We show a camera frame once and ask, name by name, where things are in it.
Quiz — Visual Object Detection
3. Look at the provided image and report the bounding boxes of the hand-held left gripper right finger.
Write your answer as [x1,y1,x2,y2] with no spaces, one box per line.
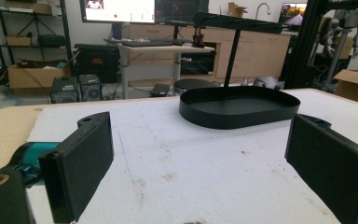
[284,113,358,224]

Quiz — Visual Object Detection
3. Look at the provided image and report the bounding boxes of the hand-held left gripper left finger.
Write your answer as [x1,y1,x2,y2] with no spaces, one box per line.
[10,111,115,224]

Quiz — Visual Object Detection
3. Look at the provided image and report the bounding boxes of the black two-tier tray stand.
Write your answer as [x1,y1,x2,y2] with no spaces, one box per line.
[178,11,301,131]

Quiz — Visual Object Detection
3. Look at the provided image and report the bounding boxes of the black computer tower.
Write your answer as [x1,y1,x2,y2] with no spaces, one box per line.
[49,77,80,105]
[78,74,103,103]

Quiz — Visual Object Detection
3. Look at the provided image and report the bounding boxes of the large open cardboard box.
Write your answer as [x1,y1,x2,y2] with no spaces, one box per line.
[7,59,73,95]

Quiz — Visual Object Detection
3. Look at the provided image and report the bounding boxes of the grey plastic cover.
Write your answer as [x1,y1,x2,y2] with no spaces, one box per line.
[252,75,286,91]

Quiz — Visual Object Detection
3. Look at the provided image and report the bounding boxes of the black equipment case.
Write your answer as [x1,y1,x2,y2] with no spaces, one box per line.
[74,43,121,85]

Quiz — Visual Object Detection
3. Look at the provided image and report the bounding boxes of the flat black box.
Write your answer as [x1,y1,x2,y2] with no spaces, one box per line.
[149,83,172,98]

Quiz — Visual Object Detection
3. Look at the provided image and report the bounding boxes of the grey metal stand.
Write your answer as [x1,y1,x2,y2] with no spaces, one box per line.
[319,8,358,86]

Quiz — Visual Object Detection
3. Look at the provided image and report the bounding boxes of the white foam mat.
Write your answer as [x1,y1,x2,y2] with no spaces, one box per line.
[26,88,358,224]

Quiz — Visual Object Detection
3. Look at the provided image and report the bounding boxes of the black bag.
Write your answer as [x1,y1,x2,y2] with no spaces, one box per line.
[37,34,66,49]

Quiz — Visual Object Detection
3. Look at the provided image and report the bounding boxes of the light wooden cabinet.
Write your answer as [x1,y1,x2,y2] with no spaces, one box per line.
[126,23,294,86]

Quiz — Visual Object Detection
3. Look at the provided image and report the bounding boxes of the small closed cardboard box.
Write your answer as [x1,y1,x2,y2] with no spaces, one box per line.
[6,35,33,48]

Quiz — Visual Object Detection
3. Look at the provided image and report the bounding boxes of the black metal shelf rack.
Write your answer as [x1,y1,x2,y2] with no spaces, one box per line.
[0,0,73,86]

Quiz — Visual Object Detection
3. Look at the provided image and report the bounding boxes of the black keyboard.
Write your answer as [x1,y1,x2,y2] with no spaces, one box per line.
[120,39,185,49]

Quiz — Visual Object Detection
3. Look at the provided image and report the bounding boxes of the white standing desk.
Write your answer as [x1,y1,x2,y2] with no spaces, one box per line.
[103,42,215,100]

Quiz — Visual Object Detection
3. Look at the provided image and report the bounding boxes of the monitor with purple picture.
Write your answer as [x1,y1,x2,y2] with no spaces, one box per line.
[278,2,308,27]

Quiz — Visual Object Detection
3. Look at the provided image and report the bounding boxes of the monitor with white screen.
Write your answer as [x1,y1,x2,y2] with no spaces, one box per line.
[79,0,157,24]

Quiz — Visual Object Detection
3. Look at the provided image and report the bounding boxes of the flat cardboard box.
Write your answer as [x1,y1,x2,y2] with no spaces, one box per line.
[4,0,53,15]

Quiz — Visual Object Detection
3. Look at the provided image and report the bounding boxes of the silver gooseneck faucet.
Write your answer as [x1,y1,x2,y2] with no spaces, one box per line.
[255,2,272,21]

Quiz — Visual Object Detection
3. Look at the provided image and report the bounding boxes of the red and black device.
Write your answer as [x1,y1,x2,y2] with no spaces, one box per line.
[192,26,207,49]

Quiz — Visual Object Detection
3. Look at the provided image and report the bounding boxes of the small open cardboard box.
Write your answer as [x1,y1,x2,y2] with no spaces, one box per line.
[227,2,249,19]

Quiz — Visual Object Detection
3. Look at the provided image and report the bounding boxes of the monitor with dark screen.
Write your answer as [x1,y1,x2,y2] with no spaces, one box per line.
[154,0,210,26]

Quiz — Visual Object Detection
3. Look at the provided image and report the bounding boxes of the black aluminium frame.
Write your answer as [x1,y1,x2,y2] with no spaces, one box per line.
[283,0,358,91]

